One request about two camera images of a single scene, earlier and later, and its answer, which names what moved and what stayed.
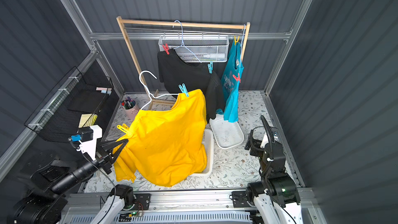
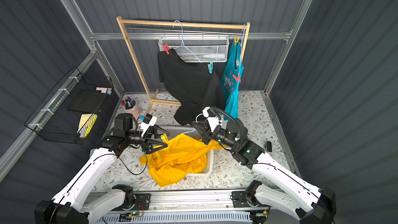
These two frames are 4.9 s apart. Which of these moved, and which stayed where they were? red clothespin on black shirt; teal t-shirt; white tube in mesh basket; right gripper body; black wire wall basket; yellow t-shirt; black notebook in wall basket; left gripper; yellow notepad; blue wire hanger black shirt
Moved: right gripper body; yellow t-shirt; left gripper
Stayed: blue wire hanger black shirt; teal t-shirt; red clothespin on black shirt; black notebook in wall basket; black wire wall basket; white tube in mesh basket; yellow notepad
